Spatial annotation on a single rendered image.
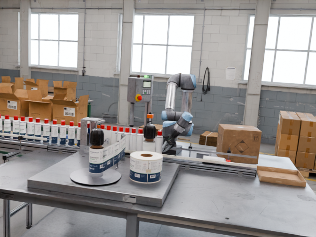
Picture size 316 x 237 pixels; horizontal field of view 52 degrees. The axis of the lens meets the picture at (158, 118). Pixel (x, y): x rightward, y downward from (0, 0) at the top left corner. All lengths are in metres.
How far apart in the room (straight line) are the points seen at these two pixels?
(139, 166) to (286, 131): 3.82
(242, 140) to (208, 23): 5.50
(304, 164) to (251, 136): 3.01
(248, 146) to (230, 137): 0.17
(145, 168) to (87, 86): 7.22
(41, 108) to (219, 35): 4.73
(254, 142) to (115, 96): 6.33
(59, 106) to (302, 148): 3.69
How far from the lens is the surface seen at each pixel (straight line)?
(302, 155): 5.57
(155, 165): 1.95
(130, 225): 1.83
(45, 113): 4.42
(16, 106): 4.64
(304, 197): 2.25
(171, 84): 2.68
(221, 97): 7.77
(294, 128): 5.48
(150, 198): 1.78
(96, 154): 1.96
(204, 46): 7.85
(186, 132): 2.78
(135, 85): 2.48
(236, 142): 2.64
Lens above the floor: 1.57
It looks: 9 degrees down
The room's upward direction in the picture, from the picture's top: 4 degrees clockwise
